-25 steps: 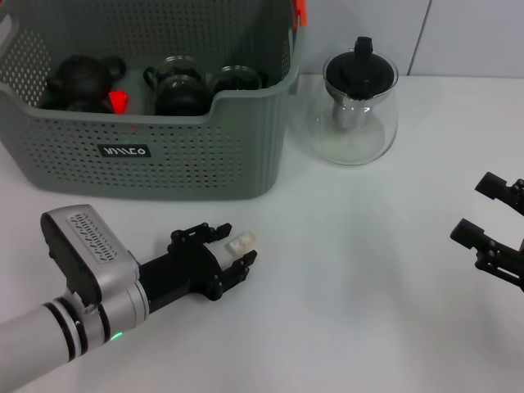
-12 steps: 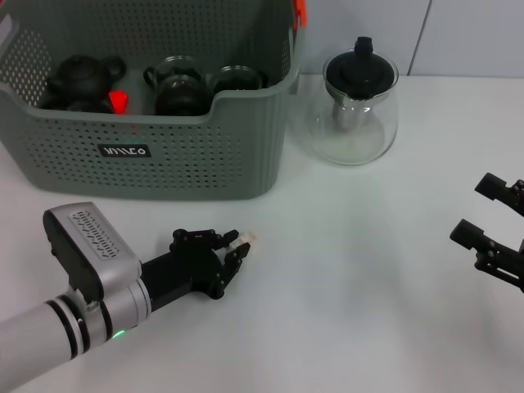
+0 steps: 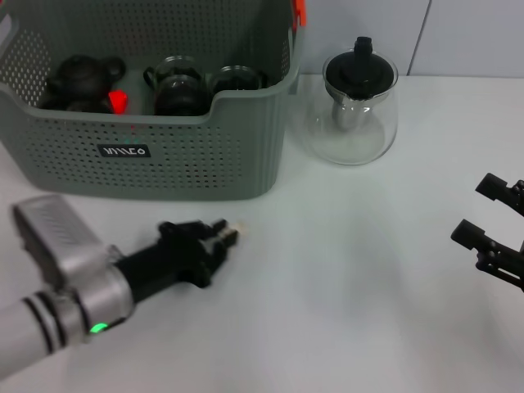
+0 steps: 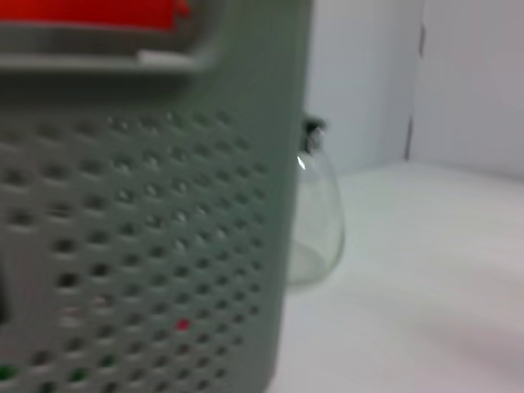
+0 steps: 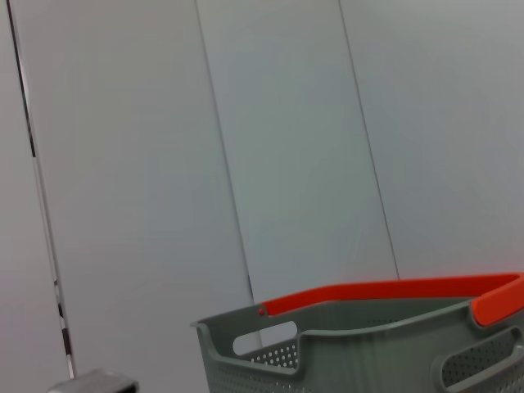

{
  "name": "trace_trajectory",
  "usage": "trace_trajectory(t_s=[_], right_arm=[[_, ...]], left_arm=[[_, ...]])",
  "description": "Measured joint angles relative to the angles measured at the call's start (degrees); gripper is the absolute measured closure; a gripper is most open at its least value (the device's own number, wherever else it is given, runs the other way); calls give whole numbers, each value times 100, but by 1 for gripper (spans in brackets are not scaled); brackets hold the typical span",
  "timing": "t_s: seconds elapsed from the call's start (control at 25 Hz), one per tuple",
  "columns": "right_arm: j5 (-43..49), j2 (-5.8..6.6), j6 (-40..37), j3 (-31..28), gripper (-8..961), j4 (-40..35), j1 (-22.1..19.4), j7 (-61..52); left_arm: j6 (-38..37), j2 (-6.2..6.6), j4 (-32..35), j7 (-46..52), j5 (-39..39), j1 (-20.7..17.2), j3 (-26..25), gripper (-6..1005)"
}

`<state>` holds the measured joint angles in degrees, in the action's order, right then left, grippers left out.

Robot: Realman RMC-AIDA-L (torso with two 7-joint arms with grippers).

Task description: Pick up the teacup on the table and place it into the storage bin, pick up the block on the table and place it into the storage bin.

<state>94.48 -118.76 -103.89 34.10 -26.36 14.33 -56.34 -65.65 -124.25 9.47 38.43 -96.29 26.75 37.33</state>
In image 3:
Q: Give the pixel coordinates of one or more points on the steel teapot infuser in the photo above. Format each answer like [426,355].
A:
[348,114]

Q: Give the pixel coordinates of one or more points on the translucent white brick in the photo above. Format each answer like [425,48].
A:
[239,228]

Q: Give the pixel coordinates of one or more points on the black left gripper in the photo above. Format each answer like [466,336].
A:
[176,262]

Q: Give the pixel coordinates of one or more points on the dark clay teapot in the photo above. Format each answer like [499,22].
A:
[84,78]

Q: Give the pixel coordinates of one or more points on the black glass teapot lid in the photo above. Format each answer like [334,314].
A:
[360,71]

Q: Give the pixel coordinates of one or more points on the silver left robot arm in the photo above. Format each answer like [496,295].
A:
[102,299]

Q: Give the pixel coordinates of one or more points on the clear glass teapot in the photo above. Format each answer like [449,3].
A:
[356,139]

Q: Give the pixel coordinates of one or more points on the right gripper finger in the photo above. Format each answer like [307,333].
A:
[501,189]
[487,249]

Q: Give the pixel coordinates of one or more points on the grey-green perforated storage bin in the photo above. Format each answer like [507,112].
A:
[184,163]

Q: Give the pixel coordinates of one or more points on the large red sloped brick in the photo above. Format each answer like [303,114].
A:
[118,101]

